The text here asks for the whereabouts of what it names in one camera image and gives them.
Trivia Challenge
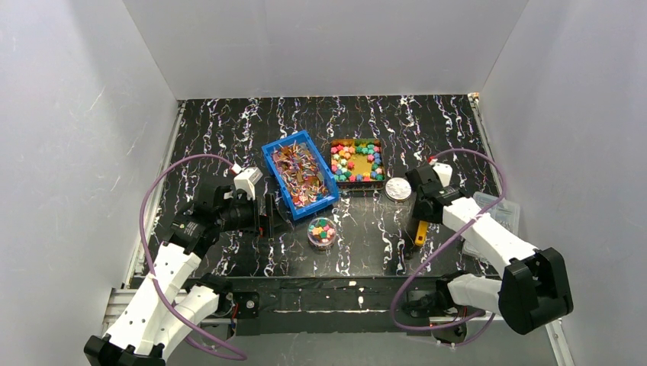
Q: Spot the orange plastic scoop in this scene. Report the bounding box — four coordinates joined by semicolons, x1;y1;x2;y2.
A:
414;220;429;247

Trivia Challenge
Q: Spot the clear round plastic jar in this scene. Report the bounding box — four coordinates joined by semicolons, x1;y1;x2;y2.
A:
307;217;337;250

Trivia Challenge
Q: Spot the blue plastic candy bin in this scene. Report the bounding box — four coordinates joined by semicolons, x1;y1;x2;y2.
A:
262;130;340;220

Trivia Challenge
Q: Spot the square tin of star candies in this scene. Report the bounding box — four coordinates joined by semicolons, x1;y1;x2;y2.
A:
329;138;388;191

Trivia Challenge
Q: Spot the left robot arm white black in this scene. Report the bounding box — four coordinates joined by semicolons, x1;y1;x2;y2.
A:
84;186;287;365

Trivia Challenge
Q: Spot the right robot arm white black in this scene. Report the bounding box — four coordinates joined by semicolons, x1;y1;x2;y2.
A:
403;165;574;335

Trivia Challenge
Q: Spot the white round jar lid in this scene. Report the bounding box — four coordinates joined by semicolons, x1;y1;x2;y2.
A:
385;177;413;202

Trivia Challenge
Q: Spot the clear plastic compartment box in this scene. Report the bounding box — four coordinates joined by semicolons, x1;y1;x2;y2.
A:
462;191;521;262

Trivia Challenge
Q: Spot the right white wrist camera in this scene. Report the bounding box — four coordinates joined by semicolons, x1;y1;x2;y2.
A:
430;159;453;187

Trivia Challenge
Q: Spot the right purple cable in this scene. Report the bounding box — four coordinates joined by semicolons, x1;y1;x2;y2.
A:
389;148;508;349

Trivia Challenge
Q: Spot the purple cable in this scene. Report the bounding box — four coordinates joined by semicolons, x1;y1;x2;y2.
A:
389;148;508;349
139;153;249;362

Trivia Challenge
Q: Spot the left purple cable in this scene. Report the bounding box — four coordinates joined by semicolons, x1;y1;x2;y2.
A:
139;153;249;362

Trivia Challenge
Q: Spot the aluminium frame rail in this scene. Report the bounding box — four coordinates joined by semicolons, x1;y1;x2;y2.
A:
101;285;575;366

